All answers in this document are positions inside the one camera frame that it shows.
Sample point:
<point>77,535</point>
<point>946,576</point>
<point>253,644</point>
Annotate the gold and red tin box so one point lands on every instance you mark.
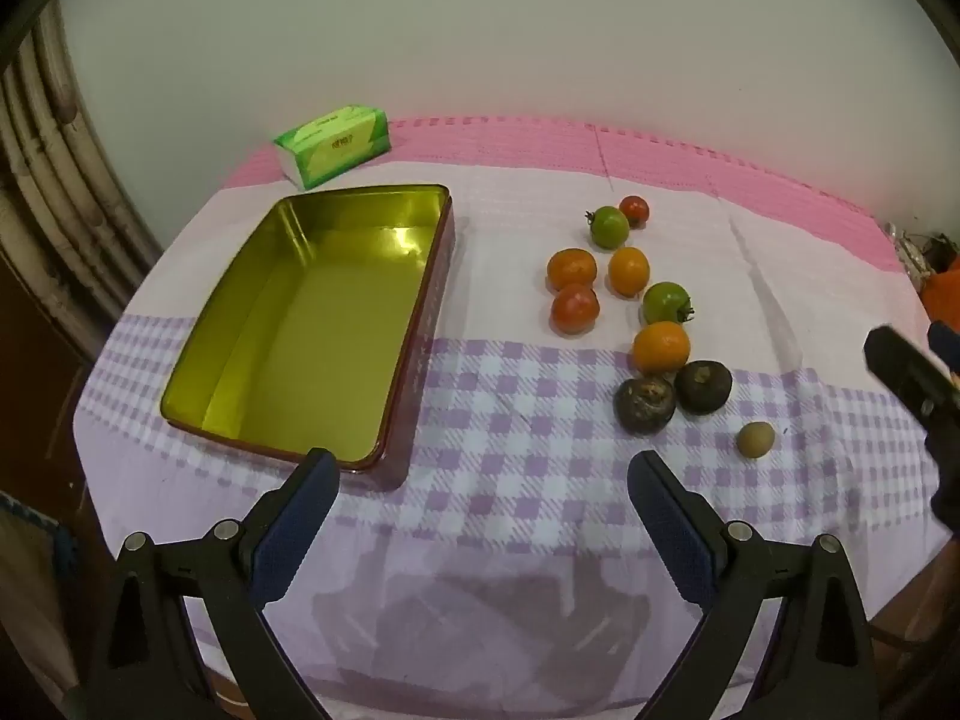
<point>300,315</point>

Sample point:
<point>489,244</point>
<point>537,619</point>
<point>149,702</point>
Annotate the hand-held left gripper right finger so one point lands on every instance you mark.
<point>675,532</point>

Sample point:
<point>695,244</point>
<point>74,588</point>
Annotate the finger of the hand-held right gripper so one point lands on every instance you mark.
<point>946,349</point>
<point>904,371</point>

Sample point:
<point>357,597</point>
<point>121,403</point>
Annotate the dark mangosteen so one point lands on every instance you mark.
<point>703,387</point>
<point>645,403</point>

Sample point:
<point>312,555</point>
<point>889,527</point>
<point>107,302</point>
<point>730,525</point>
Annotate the orange round object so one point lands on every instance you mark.
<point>946,292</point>

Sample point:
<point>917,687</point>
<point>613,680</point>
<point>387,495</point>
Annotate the small tan longan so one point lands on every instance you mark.
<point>755,439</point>

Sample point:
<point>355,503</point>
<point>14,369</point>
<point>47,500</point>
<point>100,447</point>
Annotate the green tissue pack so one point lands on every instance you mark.
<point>334,141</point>

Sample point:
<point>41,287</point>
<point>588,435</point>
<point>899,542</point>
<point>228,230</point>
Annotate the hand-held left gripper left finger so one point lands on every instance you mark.
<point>296,532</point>

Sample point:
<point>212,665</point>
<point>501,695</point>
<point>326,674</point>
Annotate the beige ribbed radiator pipes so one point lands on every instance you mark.
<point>52,187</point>

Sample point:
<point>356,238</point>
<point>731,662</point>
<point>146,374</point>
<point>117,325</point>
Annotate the orange tangerine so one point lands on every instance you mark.
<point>628,271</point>
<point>571,268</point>
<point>661,347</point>

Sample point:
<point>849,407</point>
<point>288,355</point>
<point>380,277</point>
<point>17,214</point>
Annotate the silver crinkled wrapper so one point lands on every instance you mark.
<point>911,251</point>

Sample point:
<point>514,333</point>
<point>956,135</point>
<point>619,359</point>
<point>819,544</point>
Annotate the pink purple checked tablecloth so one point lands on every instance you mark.
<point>510,405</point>

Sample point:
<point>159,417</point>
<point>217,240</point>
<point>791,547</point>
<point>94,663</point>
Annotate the small red tomato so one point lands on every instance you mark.
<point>634,210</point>

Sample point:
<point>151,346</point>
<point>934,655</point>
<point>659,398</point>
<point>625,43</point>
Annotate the red orange tomato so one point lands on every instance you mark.
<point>576,308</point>

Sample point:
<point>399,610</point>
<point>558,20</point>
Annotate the green tomato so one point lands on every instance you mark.
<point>665,303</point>
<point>608,228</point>

